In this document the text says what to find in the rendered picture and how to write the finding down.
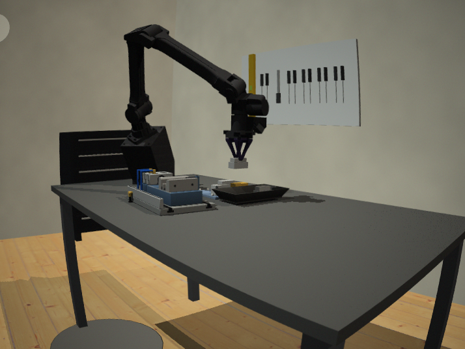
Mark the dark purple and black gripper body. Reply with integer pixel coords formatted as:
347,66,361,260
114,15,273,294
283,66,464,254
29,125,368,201
223,115,255,139

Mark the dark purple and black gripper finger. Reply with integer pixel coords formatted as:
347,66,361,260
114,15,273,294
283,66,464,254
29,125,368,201
234,139,253,160
225,138,243,158

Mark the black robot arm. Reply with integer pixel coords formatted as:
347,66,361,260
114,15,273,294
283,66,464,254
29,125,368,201
124,24,269,145

